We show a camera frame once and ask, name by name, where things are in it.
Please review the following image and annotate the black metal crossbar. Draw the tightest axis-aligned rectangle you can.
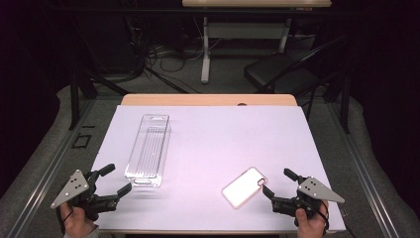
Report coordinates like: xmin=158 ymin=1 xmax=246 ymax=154
xmin=49 ymin=7 xmax=368 ymax=17

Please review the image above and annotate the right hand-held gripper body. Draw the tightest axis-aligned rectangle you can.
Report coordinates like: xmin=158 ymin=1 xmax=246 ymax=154
xmin=270 ymin=176 xmax=346 ymax=220

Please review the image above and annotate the black folding chair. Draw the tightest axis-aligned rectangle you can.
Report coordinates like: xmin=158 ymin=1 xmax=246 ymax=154
xmin=243 ymin=33 xmax=351 ymax=122

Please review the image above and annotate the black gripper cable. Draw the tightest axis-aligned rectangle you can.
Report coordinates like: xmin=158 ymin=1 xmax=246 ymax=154
xmin=57 ymin=208 xmax=74 ymax=232
xmin=316 ymin=199 xmax=331 ymax=232

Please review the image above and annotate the person's right hand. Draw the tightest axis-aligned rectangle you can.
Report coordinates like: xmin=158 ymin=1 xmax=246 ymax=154
xmin=294 ymin=200 xmax=331 ymax=238

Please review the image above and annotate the tangle of floor cables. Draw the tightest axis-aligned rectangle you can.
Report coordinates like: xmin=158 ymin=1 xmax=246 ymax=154
xmin=125 ymin=16 xmax=226 ymax=80

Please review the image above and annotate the black metal stand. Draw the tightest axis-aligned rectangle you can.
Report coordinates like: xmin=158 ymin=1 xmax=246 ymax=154
xmin=67 ymin=65 xmax=132 ymax=131
xmin=323 ymin=65 xmax=352 ymax=135

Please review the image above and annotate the person's left hand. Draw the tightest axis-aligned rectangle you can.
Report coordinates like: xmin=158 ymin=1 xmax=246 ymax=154
xmin=58 ymin=201 xmax=99 ymax=238

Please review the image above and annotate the light wooden table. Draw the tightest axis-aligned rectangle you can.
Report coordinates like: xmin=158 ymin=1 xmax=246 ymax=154
xmin=98 ymin=93 xmax=331 ymax=236

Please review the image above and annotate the white-legged desk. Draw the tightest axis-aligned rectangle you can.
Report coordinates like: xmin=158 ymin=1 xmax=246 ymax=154
xmin=181 ymin=0 xmax=333 ymax=84

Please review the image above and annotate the white table cover board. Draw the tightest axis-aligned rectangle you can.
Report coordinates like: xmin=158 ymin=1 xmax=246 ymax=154
xmin=89 ymin=104 xmax=347 ymax=232

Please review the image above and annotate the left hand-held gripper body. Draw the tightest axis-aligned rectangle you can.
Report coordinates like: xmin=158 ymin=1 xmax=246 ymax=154
xmin=50 ymin=169 xmax=120 ymax=222

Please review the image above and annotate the translucent phone case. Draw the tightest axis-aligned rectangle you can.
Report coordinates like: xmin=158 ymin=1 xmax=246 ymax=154
xmin=221 ymin=166 xmax=268 ymax=210

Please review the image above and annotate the aluminium floor rail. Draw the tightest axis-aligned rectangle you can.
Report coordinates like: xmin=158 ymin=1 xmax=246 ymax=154
xmin=6 ymin=98 xmax=97 ymax=238
xmin=328 ymin=102 xmax=400 ymax=238

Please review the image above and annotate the clear plastic storage bin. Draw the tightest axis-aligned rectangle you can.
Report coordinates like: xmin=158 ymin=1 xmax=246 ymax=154
xmin=124 ymin=113 xmax=172 ymax=188

